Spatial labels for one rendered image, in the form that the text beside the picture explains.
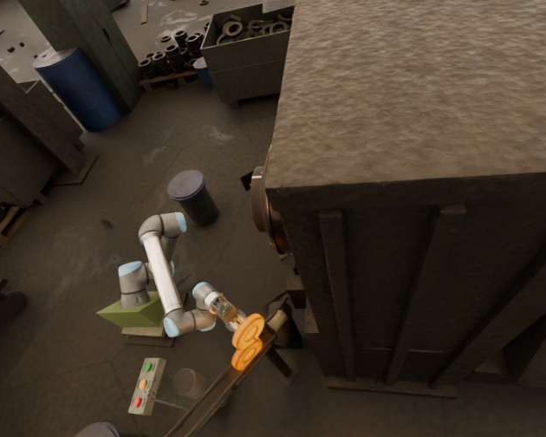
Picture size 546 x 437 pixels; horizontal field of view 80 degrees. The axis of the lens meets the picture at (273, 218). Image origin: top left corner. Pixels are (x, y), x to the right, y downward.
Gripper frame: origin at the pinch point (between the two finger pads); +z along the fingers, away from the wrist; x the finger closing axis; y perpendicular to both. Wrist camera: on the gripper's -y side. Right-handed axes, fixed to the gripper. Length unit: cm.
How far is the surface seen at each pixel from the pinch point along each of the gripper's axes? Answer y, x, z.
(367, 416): -98, 13, 23
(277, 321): -17.8, 12.8, -4.5
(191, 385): -29, -35, -28
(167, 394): -36, -48, -43
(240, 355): -8.9, -8.6, -1.6
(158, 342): -59, -42, -105
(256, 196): 39, 37, -7
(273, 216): 36.1, 33.5, 5.7
